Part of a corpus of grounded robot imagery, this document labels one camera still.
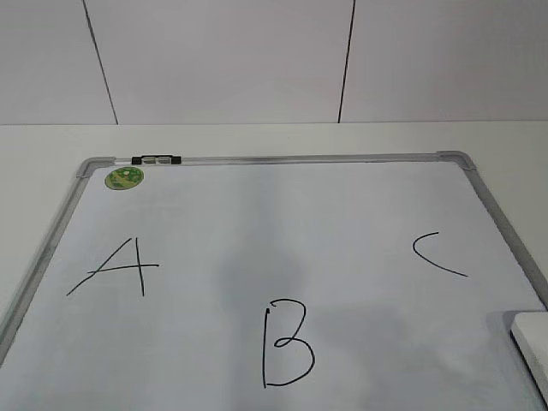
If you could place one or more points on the white whiteboard eraser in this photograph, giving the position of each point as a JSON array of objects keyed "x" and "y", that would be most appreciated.
[{"x": 530, "y": 332}]

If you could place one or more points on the round green magnet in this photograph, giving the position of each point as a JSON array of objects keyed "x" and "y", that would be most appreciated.
[{"x": 124, "y": 178}]

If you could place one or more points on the white whiteboard with grey frame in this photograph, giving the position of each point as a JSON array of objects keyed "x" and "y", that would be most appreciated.
[{"x": 307, "y": 283}]

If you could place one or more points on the black hanging clip on frame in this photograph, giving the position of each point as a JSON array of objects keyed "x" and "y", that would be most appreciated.
[{"x": 156, "y": 159}]

